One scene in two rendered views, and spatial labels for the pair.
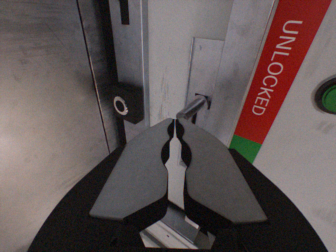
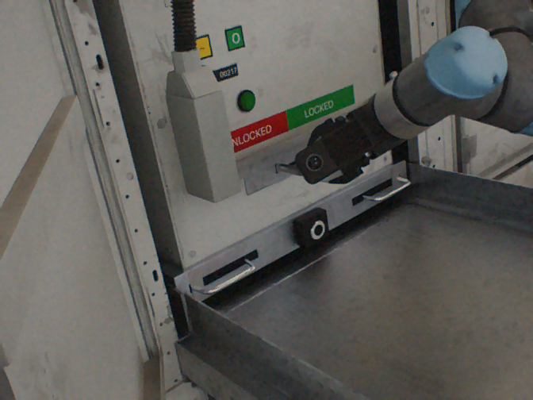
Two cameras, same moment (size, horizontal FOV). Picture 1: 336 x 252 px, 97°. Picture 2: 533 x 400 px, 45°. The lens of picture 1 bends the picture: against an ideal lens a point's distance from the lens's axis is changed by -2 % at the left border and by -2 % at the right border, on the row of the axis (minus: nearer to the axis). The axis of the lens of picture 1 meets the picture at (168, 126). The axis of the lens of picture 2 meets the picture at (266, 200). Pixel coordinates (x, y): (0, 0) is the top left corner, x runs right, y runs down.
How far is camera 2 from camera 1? 0.85 m
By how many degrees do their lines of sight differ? 4
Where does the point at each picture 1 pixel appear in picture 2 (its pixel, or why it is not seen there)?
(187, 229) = not seen: hidden behind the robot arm
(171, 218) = not seen: hidden behind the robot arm
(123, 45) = (270, 251)
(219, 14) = not seen: hidden behind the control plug
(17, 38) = (315, 296)
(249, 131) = (281, 123)
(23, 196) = (432, 255)
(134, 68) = (281, 233)
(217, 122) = (292, 149)
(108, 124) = (343, 241)
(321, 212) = (305, 44)
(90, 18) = (267, 283)
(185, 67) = (263, 190)
